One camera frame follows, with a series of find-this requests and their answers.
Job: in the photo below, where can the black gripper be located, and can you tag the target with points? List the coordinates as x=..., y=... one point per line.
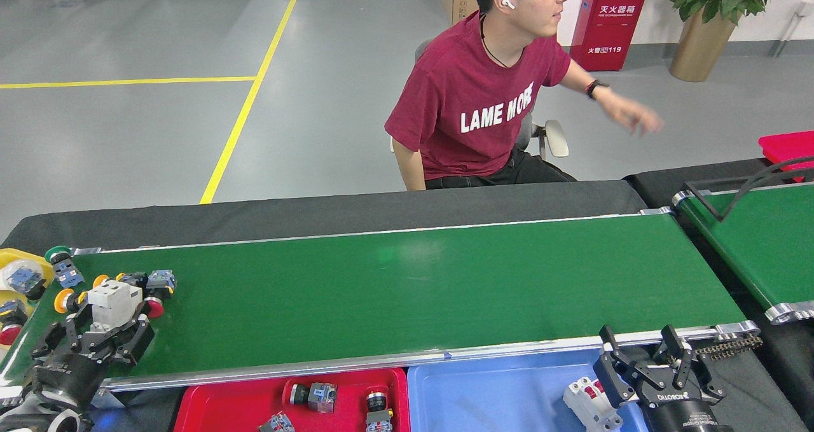
x=67, y=375
x=687, y=416

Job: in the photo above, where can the white circuit breaker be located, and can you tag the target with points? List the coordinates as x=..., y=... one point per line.
x=588, y=406
x=114, y=301

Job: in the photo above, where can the green push button switch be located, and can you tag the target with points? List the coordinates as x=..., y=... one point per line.
x=57, y=254
x=25, y=280

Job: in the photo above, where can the red push button switch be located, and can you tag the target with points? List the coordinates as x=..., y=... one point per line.
x=376, y=401
x=276, y=424

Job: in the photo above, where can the red mushroom push button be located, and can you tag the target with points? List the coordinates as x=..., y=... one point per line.
x=321, y=397
x=160, y=281
x=7, y=335

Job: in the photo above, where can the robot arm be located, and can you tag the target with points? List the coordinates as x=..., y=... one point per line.
x=38, y=419

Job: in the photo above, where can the yellow plastic tray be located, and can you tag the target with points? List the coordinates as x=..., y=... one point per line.
x=19, y=254

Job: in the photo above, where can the red plastic tray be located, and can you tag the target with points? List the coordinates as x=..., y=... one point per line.
x=222, y=406

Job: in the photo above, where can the blue plastic tray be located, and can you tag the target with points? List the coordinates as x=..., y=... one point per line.
x=496, y=394

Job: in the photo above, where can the short green conveyor belt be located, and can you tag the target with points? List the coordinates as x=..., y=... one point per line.
x=763, y=247

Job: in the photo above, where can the long green conveyor belt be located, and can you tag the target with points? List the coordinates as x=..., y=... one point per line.
x=413, y=292

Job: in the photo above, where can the person's left hand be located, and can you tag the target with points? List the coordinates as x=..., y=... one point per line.
x=633, y=117

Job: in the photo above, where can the grey office chair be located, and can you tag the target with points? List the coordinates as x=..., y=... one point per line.
x=556, y=139

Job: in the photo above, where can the red plastic bin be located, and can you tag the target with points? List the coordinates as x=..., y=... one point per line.
x=785, y=146

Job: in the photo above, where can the black wrist watch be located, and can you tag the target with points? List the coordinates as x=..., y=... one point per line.
x=594, y=88

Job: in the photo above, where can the potted plant gold pot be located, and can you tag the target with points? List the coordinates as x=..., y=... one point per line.
x=699, y=53

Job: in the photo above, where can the person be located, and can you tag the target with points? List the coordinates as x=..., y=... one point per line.
x=458, y=88

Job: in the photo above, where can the red fire extinguisher box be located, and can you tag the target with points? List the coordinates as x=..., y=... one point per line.
x=610, y=25

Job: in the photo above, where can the black metal frame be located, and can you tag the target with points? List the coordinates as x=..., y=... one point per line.
x=703, y=203

